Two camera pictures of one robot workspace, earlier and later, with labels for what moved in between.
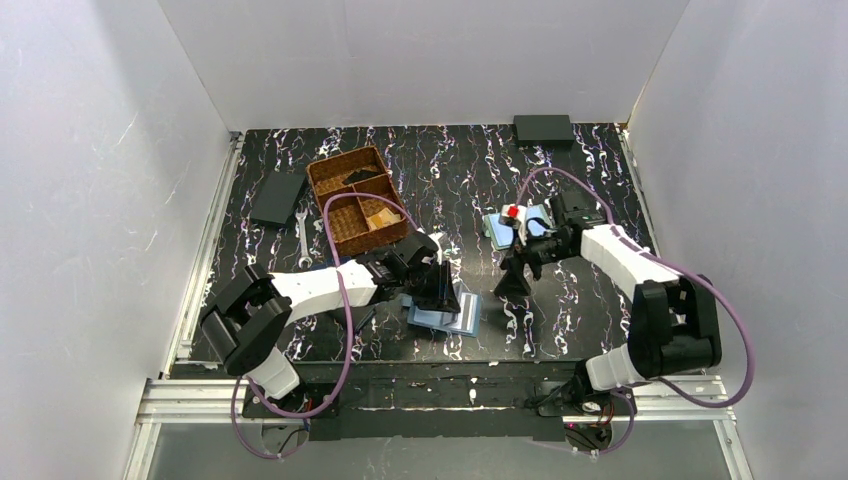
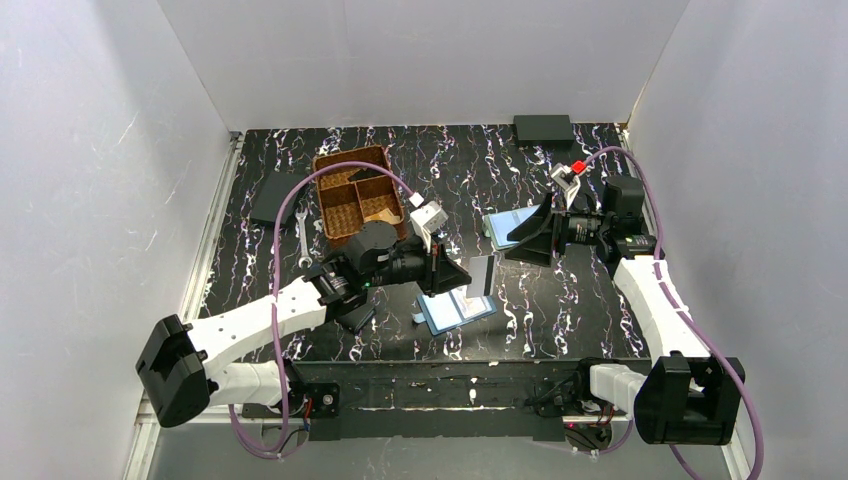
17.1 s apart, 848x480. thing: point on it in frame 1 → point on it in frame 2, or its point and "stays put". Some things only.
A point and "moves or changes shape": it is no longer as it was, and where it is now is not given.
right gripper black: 522,255 → 559,227
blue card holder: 442,321 moves or changes shape
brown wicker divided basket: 357,223 stays put
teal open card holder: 500,233 stays put
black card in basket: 361,175 stays put
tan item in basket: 383,217 stays put
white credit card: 468,313 → 483,273
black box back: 544,130 stays put
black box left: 278,197 stays put
